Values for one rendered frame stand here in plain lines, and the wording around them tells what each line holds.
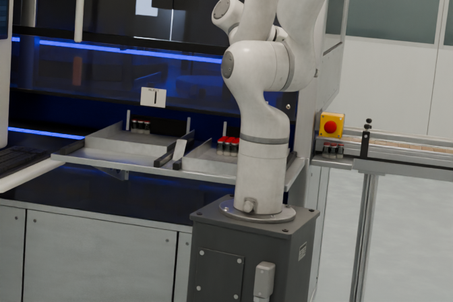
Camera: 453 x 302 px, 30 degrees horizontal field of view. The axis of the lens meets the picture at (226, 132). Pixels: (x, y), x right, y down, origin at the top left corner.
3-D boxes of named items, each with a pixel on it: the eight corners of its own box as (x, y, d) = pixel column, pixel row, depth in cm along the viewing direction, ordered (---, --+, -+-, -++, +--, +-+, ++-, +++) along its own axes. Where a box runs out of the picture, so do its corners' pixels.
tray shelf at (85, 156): (106, 134, 293) (107, 129, 292) (307, 160, 279) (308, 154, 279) (50, 160, 246) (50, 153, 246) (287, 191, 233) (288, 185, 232)
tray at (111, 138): (121, 130, 291) (121, 121, 291) (193, 139, 286) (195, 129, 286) (84, 147, 258) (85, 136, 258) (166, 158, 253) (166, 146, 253)
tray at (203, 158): (209, 148, 274) (210, 137, 273) (288, 158, 269) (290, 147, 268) (180, 168, 241) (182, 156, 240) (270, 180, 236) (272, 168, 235)
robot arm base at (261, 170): (281, 228, 197) (289, 151, 194) (207, 214, 204) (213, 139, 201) (305, 211, 215) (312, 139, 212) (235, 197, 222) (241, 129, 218)
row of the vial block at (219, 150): (216, 153, 266) (218, 139, 265) (272, 160, 262) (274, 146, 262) (215, 154, 264) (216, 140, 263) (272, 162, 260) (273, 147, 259)
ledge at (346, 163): (315, 157, 284) (316, 152, 284) (354, 162, 282) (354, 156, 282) (311, 165, 271) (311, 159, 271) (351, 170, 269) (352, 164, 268)
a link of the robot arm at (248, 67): (298, 143, 204) (308, 45, 200) (229, 144, 195) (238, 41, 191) (273, 134, 214) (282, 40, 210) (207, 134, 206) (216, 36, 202)
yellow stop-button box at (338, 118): (320, 132, 275) (323, 110, 274) (342, 135, 274) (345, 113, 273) (318, 136, 268) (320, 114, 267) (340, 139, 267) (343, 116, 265)
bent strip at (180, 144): (175, 158, 255) (177, 138, 254) (185, 159, 254) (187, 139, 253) (162, 166, 241) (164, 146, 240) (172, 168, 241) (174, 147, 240)
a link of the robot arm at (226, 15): (271, 36, 215) (266, 13, 221) (234, 11, 207) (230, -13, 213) (248, 55, 219) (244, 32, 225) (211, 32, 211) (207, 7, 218)
